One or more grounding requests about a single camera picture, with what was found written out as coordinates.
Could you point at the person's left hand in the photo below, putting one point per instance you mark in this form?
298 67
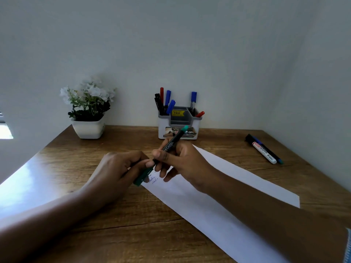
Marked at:
112 175

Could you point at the person's right hand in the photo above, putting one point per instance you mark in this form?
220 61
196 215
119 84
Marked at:
192 164

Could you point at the person's right thumb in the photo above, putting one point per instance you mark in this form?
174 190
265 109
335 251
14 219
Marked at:
168 143

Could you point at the person's left thumb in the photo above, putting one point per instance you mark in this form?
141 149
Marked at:
142 167

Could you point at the black marker with green end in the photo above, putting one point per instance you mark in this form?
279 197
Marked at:
177 138

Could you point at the green marker cap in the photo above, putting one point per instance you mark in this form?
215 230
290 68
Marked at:
140 179

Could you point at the person's left forearm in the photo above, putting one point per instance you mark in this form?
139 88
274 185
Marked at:
41 230

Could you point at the person's right forearm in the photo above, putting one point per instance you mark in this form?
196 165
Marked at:
274 227

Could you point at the white and grey pen holder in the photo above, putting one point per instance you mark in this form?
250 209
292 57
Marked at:
179 125

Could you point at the short red marker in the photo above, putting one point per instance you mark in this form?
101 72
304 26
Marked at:
200 114

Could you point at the thin red marker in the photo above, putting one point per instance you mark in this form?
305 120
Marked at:
161 94

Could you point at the blue marker with clear body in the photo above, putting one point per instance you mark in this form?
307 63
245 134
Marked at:
193 99

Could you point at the white square flower pot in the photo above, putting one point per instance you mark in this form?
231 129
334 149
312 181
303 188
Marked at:
89 130

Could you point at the white paper sheet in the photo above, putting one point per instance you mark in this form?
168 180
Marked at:
200 213

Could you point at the white artificial flower plant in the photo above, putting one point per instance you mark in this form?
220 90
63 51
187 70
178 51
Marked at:
87 98

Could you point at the black marker with teal cap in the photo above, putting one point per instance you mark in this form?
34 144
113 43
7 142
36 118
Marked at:
259 143

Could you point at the white marker with red label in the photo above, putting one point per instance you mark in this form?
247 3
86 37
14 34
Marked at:
264 153

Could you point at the light blue sleeve cuff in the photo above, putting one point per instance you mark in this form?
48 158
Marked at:
348 246

